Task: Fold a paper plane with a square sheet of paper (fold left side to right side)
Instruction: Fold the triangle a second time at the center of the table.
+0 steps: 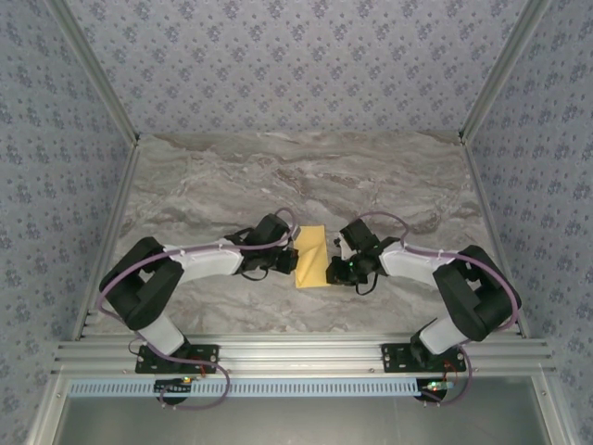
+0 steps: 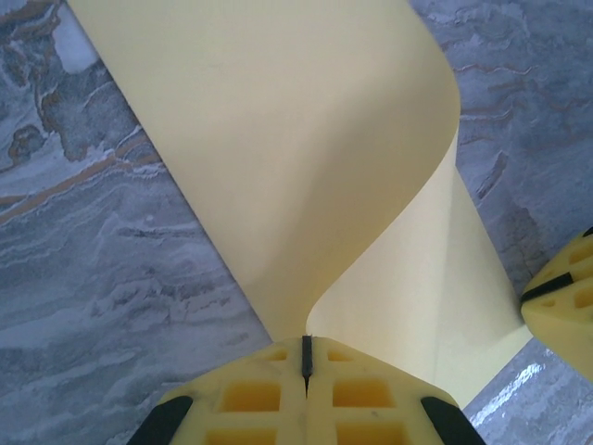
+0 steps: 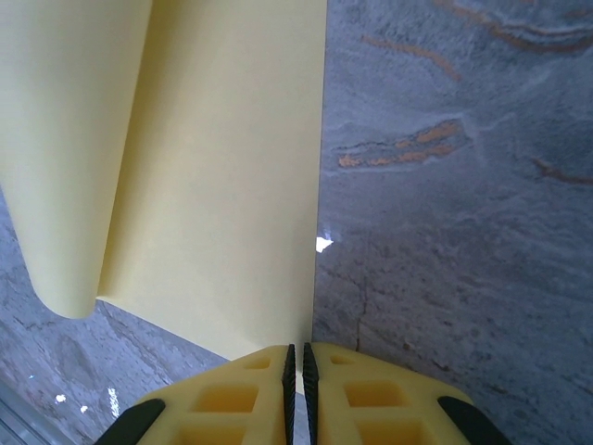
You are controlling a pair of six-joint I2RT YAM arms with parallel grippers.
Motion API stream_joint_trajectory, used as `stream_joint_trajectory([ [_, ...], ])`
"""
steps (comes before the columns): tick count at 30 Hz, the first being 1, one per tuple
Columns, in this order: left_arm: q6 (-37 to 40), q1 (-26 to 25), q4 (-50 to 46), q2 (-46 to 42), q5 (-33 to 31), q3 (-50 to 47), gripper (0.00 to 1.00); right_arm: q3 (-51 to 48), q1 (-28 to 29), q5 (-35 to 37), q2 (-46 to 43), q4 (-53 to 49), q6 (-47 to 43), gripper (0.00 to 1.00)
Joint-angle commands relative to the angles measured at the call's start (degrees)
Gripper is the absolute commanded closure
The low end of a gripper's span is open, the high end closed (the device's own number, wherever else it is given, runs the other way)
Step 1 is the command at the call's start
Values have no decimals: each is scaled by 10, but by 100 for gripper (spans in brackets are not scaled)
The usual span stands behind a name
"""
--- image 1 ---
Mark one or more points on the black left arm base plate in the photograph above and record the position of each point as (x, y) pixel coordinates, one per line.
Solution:
(208, 354)

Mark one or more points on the aluminium corner post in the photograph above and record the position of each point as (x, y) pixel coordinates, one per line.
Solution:
(97, 69)
(500, 69)

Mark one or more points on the aluminium side rail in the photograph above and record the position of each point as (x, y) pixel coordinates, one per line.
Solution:
(491, 232)
(111, 232)

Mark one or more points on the aluminium front beam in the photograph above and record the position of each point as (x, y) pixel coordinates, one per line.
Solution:
(301, 357)

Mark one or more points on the black controller board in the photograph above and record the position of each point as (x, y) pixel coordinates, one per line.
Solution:
(435, 385)
(171, 385)

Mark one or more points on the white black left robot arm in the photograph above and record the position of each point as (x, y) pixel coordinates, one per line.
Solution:
(153, 287)

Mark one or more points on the grey metal panel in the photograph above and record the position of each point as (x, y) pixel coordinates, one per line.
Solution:
(301, 422)

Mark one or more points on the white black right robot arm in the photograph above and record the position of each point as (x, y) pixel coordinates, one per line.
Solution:
(468, 296)

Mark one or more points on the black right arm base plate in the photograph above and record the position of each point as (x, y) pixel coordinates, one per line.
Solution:
(394, 357)

